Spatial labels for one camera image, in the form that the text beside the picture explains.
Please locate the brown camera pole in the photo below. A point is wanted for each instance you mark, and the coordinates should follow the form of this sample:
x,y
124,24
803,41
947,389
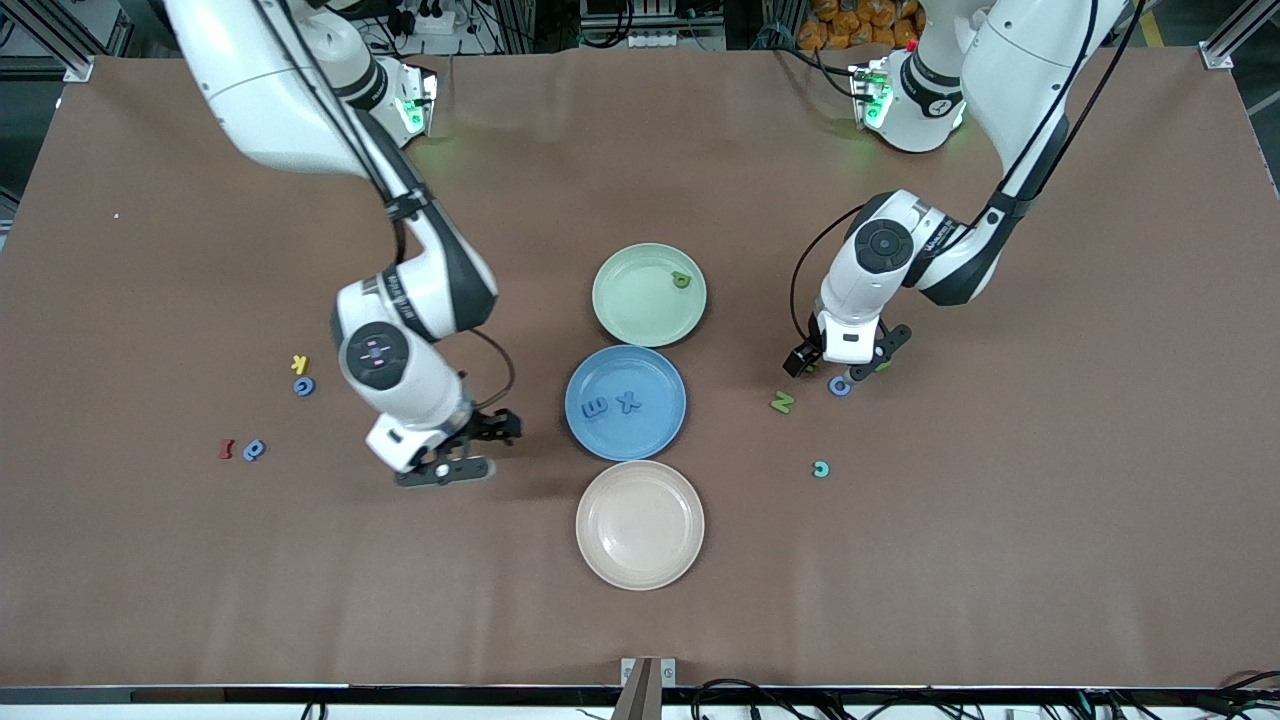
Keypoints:
x,y
640,700

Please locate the dark table edge rail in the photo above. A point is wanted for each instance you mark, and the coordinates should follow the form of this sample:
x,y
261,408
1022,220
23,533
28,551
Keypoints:
x,y
300,693

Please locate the bag of orange fruit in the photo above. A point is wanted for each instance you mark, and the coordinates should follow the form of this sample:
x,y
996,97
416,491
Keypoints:
x,y
850,25

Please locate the brown table cover sheet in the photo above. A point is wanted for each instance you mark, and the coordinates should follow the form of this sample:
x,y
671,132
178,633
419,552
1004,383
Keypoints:
x,y
400,560

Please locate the aluminium frame profile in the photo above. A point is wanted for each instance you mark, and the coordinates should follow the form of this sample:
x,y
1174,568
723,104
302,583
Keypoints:
x,y
1216,55
76,68

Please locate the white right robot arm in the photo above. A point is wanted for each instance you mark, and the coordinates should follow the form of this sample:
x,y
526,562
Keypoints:
x,y
400,300

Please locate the green plate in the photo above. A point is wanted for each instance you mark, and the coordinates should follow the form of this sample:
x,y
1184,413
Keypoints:
x,y
640,300

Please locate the blue plate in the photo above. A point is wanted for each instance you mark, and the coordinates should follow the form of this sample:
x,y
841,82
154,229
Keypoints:
x,y
640,440

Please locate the blue letter a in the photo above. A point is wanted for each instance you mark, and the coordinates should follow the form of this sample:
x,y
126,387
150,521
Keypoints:
x,y
249,452

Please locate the green letter N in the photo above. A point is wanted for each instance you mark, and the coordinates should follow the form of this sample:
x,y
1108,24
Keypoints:
x,y
782,402

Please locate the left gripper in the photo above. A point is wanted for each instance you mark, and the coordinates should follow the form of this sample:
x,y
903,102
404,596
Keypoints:
x,y
802,359

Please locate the metal table edge bracket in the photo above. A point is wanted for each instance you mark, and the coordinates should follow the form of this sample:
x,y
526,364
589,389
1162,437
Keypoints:
x,y
670,672

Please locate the blue letter O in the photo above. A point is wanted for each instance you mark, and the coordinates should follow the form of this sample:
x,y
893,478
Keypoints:
x,y
834,390

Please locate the blue letter E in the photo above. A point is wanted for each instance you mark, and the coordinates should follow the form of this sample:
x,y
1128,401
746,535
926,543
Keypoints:
x,y
595,407

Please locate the blue letter G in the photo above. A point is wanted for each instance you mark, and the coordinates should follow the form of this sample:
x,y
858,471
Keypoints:
x,y
298,387

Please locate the beige plate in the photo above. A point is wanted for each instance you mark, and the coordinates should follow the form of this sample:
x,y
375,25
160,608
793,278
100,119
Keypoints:
x,y
640,525

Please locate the blue letter x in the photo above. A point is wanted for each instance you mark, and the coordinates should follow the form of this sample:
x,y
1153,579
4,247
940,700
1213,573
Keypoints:
x,y
628,402

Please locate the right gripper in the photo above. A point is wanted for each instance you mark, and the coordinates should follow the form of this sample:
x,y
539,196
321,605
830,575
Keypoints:
x,y
489,426

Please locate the white power strip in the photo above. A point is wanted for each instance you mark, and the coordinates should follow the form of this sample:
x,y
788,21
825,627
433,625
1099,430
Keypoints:
x,y
680,41
442,15

